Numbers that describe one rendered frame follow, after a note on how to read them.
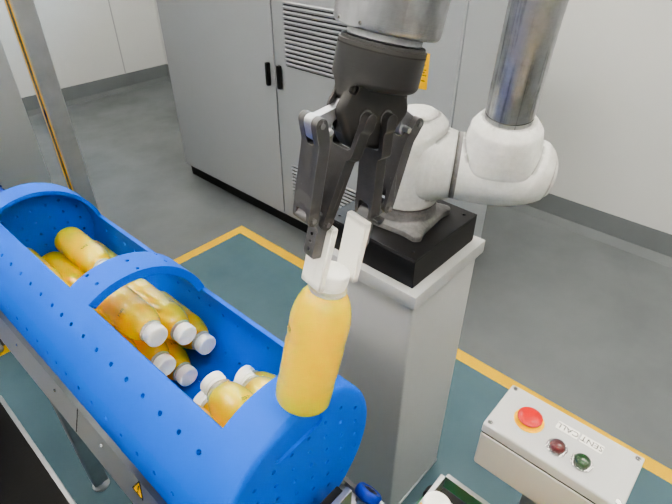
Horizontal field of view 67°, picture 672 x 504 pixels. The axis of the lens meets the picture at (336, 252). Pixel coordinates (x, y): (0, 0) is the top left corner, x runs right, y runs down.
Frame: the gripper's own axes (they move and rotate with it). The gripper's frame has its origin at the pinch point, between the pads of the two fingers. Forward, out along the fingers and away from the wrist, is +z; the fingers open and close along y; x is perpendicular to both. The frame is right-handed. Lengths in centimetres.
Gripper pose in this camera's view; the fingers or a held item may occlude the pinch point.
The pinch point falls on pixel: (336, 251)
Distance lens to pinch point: 51.1
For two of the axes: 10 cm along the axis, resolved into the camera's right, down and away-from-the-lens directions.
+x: 6.3, 4.7, -6.2
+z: -2.0, 8.7, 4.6
